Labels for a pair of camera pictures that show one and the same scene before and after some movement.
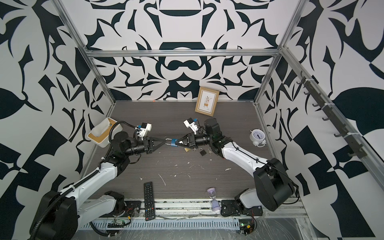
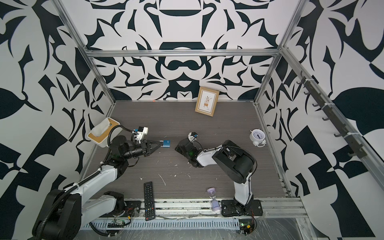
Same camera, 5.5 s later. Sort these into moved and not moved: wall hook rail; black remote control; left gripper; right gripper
Moved: right gripper
Not moved: wall hook rail; left gripper; black remote control
